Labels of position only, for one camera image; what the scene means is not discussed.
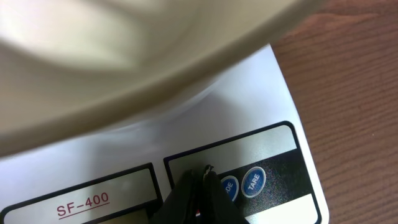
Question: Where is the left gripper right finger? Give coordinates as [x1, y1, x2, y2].
[200, 165, 249, 224]

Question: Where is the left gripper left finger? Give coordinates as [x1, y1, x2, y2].
[149, 170, 199, 224]

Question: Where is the white digital kitchen scale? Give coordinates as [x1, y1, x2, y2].
[1, 47, 330, 223]

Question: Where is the cream ceramic bowl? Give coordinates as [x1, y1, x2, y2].
[1, 0, 320, 156]

